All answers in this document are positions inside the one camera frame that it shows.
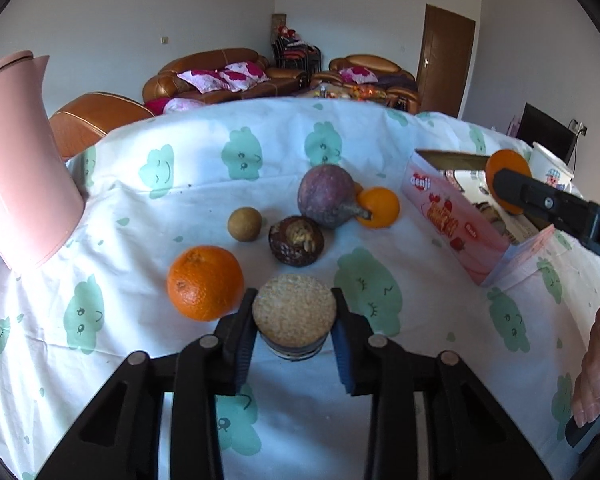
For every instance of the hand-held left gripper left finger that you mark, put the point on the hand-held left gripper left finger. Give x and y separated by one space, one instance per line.
244 360

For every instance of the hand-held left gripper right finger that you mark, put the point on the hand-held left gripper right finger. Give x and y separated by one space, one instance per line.
342 360

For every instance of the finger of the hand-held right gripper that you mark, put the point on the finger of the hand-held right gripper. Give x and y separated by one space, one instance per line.
535 197

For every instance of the small orange tangerine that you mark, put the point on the small orange tangerine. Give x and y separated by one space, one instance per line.
380 207
505 167

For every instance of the crumb-topped round cake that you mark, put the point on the crumb-topped round cake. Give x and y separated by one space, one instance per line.
294 310

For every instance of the large orange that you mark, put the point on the large orange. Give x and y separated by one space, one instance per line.
205 282

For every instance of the pink cardboard box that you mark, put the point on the pink cardboard box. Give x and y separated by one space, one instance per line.
440 210

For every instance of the small brown round fruit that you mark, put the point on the small brown round fruit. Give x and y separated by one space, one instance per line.
243 224

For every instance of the purple passion fruit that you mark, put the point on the purple passion fruit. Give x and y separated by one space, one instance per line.
325 195

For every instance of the person's right hand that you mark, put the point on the person's right hand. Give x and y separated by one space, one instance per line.
594 365

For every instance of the white printed cup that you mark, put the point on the white printed cup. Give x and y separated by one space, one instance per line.
547 165

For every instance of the black television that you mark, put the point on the black television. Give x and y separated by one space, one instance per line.
542 132

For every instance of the brown wooden door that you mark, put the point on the brown wooden door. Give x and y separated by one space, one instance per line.
445 60

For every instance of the short brown leather sofa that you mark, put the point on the short brown leather sofa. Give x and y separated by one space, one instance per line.
370 61

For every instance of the pink flowered pillow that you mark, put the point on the pink flowered pillow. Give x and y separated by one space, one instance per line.
245 74
357 74
202 80

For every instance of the wooden coffee table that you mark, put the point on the wooden coffee table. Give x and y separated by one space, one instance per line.
340 94

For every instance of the pale pink pillow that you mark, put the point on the pale pink pillow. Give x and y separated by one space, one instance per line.
182 105

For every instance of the magenta blanket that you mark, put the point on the magenta blanket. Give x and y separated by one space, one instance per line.
155 106

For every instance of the stacked dark chairs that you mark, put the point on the stacked dark chairs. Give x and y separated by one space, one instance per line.
295 52

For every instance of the brown leather armchair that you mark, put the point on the brown leather armchair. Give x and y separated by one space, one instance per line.
95 115

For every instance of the pink kettle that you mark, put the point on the pink kettle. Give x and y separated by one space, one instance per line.
20 160

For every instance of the long brown leather sofa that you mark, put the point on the long brown leather sofa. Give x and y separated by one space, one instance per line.
215 60

